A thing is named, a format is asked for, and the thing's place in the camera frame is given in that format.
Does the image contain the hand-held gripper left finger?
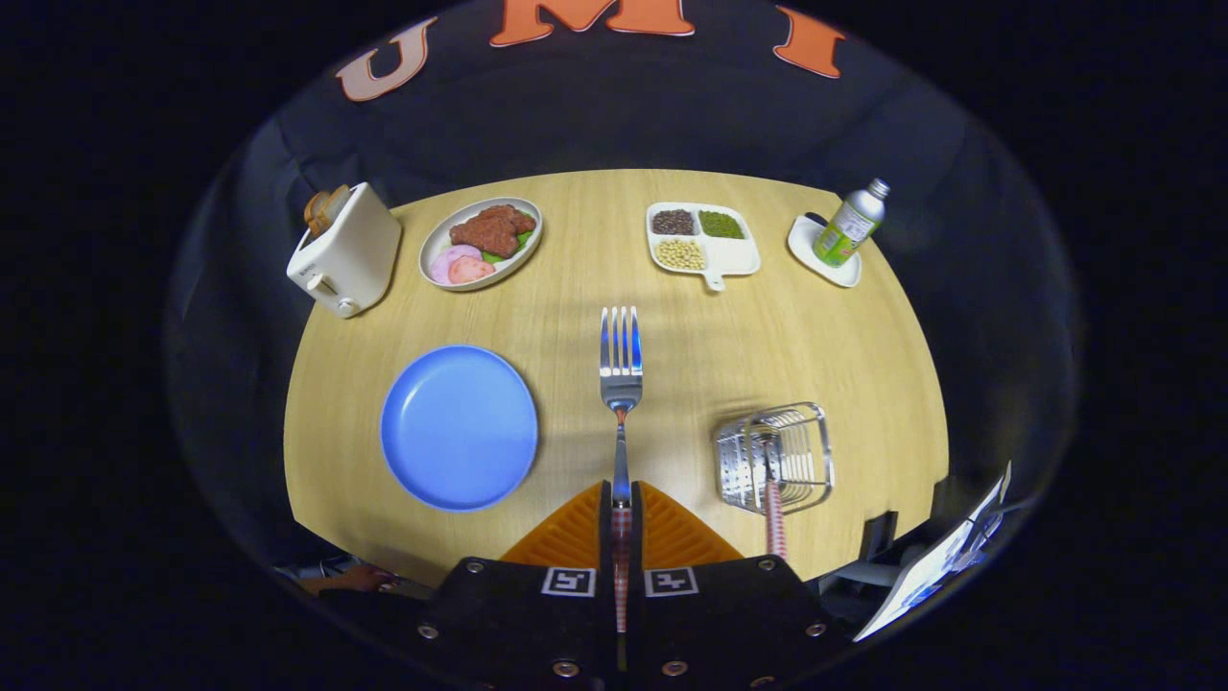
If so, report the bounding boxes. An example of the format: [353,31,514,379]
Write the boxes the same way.
[414,481,617,691]

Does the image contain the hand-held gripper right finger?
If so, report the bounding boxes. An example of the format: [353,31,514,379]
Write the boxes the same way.
[628,481,836,691]

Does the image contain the spoon with red checked handle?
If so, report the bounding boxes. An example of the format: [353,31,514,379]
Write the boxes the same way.
[763,432,790,560]

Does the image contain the fork with red checked handle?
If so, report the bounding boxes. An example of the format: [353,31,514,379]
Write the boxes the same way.
[600,306,644,634]

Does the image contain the blue round plate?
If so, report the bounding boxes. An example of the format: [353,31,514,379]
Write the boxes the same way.
[380,345,540,512]

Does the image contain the white divided tray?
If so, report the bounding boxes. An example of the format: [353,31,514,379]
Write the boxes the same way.
[646,202,762,292]

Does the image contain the green leaf garnish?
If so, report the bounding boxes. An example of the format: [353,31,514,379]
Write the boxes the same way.
[480,230,534,265]

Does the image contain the brown meat pieces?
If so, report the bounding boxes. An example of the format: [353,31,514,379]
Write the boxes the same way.
[449,204,537,259]

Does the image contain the white rectangular coaster tray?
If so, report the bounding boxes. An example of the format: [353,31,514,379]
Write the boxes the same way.
[788,213,862,289]

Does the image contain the white oval plate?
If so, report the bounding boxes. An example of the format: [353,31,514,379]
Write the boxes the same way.
[418,197,544,293]

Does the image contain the green labelled metal bottle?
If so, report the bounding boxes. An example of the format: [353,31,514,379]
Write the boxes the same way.
[813,178,891,268]

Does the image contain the white toaster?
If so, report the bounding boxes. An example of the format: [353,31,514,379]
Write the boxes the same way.
[286,182,403,320]

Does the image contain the metal wire basket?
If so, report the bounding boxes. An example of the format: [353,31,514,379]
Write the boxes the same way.
[713,401,836,516]

